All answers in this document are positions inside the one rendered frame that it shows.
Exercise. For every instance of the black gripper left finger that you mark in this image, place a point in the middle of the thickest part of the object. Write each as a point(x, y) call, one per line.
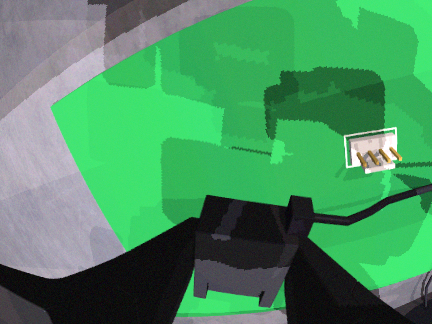
point(141, 286)

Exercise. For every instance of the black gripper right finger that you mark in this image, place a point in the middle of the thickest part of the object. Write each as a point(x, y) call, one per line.
point(319, 291)

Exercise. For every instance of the green circuit board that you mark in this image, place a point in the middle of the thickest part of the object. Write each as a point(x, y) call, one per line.
point(325, 99)

